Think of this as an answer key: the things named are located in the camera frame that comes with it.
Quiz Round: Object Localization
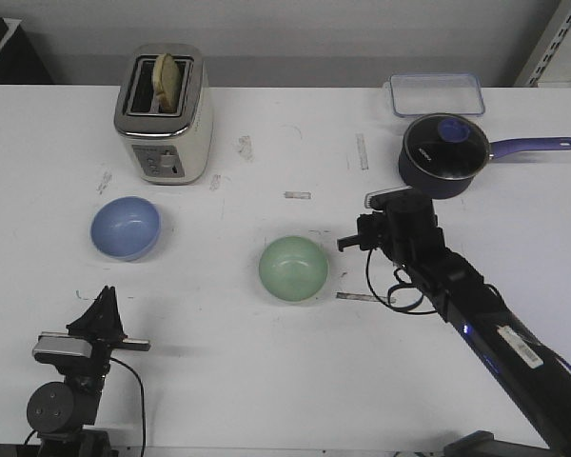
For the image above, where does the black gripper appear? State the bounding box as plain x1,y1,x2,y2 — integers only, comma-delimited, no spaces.
337,211,389,251
38,286,151,372

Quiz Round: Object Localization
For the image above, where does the green bowl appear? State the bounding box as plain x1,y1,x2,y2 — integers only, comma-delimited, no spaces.
258,236,329,303

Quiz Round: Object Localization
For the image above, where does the blue bowl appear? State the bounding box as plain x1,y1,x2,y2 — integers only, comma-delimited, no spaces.
89,196,162,262

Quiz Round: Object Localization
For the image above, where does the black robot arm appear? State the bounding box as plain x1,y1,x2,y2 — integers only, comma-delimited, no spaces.
337,187,571,456
26,286,150,456

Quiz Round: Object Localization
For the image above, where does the dark blue saucepan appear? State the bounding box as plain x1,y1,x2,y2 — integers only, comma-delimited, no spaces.
398,137,571,199

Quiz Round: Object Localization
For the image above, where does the glass pot lid blue knob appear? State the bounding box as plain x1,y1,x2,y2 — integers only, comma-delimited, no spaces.
404,113,489,180

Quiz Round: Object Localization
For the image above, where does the clear plastic food container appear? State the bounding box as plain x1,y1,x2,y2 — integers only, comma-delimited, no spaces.
383,72,485,118

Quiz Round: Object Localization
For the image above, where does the cream and steel toaster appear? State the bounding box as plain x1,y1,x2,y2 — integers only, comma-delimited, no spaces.
113,43,213,185

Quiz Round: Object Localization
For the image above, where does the toast slice in toaster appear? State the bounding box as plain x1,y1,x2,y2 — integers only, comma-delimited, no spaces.
151,53,182,113

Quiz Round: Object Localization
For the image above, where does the black box in corner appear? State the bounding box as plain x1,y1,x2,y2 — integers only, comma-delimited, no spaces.
0,17,53,85

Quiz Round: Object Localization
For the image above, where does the white metal shelf upright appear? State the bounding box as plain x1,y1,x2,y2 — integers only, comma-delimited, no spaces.
512,1,571,88

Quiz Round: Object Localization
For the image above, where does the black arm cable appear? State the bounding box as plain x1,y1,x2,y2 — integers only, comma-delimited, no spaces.
364,247,439,316
108,356,148,452

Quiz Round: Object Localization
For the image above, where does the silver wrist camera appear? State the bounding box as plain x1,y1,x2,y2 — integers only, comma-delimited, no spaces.
32,336,92,366
364,186,411,210

